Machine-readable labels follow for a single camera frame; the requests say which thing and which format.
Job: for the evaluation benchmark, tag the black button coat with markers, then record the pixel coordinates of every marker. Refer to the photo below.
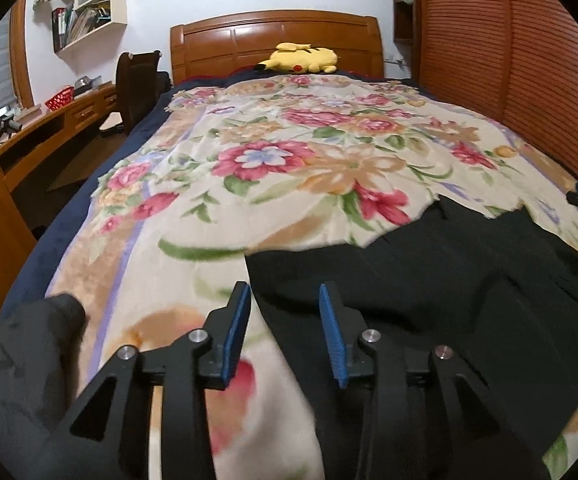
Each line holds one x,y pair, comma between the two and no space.
444,285

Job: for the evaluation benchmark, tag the floral blanket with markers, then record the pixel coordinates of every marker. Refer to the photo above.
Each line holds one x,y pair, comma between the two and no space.
294,185

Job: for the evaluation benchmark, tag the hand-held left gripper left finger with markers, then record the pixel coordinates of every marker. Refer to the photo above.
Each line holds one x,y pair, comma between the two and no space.
234,335

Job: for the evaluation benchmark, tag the white wall shelf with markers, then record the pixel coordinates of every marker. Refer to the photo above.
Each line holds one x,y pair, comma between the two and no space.
116,12

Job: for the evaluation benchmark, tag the dark desk chair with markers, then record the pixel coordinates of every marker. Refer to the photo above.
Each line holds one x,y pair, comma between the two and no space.
136,85

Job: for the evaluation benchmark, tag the yellow plush toy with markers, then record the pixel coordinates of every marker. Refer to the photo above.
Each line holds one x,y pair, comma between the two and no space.
304,60

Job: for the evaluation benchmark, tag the wooden bed headboard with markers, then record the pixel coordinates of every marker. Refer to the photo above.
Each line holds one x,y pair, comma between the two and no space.
219,45

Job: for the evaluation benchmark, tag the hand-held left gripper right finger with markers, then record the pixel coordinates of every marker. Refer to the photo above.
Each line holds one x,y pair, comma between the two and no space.
334,335

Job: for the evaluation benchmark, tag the wooden slatted wardrobe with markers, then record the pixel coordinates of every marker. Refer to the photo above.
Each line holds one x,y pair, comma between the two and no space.
494,60

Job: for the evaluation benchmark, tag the red basket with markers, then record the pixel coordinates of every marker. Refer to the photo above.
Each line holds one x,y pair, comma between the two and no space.
60,99

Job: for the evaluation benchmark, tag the dark grey cloth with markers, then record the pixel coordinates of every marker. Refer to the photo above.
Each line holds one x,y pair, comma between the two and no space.
14,370

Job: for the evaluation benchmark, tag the metal container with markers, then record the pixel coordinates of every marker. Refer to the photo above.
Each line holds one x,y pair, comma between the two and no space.
88,84

